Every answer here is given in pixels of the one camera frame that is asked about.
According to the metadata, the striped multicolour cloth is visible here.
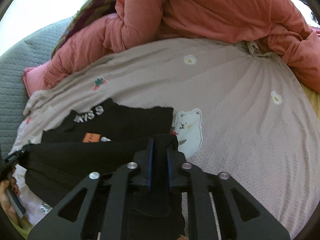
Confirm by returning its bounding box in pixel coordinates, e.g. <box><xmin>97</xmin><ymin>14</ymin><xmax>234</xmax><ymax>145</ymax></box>
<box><xmin>51</xmin><ymin>0</ymin><xmax>117</xmax><ymax>57</ymax></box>

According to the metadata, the grey quilted headboard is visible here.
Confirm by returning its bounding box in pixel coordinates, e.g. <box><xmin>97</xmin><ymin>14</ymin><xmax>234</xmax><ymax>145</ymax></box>
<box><xmin>1</xmin><ymin>17</ymin><xmax>73</xmax><ymax>155</ymax></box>

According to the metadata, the black sweater with orange cuffs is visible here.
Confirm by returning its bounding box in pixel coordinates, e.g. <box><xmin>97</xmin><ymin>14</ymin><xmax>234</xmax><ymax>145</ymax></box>
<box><xmin>19</xmin><ymin>99</ymin><xmax>177</xmax><ymax>206</ymax></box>

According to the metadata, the pink quilted comforter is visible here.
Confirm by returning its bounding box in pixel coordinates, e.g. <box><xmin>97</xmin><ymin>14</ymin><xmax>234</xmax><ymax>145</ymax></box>
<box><xmin>23</xmin><ymin>0</ymin><xmax>319</xmax><ymax>95</ymax></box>

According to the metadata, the beige strawberry bear blanket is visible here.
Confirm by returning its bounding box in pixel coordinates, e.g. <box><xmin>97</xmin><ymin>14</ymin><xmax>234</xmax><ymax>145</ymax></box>
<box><xmin>13</xmin><ymin>38</ymin><xmax>319</xmax><ymax>237</ymax></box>

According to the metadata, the yellow bed sheet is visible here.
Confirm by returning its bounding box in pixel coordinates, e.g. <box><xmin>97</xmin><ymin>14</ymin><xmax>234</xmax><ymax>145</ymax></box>
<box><xmin>300</xmin><ymin>83</ymin><xmax>320</xmax><ymax>120</ymax></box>

